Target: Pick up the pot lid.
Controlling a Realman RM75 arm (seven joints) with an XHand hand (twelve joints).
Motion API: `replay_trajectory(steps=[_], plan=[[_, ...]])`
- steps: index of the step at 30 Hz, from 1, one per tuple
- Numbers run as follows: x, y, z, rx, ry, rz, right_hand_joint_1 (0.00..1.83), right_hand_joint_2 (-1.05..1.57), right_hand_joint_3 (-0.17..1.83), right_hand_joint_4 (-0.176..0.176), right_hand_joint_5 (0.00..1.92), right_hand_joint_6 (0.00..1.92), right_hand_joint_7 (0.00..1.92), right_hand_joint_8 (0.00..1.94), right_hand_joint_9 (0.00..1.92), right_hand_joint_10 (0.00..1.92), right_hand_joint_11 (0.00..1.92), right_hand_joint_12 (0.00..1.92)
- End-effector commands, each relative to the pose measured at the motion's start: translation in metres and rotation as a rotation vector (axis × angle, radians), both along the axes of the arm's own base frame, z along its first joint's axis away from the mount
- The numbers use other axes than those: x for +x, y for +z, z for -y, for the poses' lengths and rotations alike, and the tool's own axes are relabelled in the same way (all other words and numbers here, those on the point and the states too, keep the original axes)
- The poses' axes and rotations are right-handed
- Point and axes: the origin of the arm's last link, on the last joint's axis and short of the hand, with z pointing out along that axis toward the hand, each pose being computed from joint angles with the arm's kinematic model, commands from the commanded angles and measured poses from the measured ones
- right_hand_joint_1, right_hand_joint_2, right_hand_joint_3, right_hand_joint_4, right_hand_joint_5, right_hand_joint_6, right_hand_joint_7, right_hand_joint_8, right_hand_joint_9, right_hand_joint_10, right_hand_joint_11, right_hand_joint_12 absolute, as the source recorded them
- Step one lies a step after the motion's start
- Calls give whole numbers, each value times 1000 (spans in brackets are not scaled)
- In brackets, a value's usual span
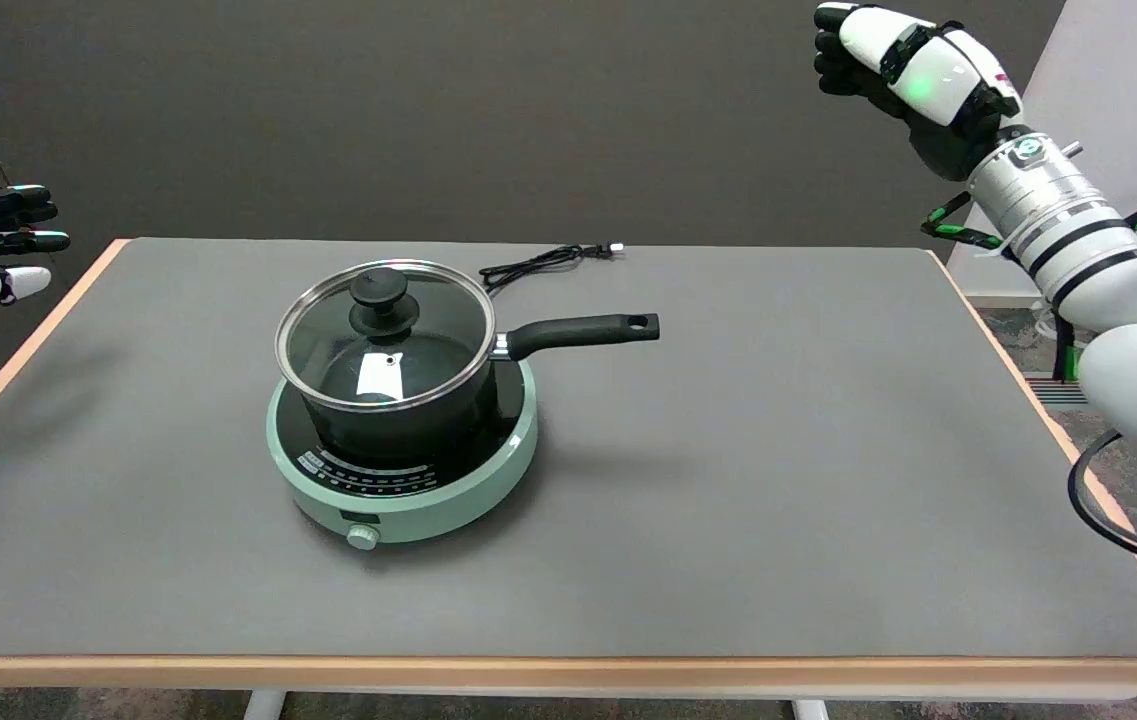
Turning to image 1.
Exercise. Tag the white partition panel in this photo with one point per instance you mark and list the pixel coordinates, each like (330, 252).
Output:
(1128, 80)

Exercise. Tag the gray table mat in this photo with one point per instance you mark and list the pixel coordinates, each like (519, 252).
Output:
(778, 550)

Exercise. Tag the floor vent grille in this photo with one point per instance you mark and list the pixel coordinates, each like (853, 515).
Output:
(1048, 390)

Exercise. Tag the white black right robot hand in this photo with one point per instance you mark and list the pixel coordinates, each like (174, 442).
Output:
(938, 80)

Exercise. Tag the white table leg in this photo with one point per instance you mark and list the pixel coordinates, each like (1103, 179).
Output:
(810, 711)
(263, 706)

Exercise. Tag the green round induction cooker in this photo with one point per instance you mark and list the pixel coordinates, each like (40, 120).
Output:
(428, 515)

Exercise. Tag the glass pot lid black knob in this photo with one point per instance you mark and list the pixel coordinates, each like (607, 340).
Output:
(383, 300)

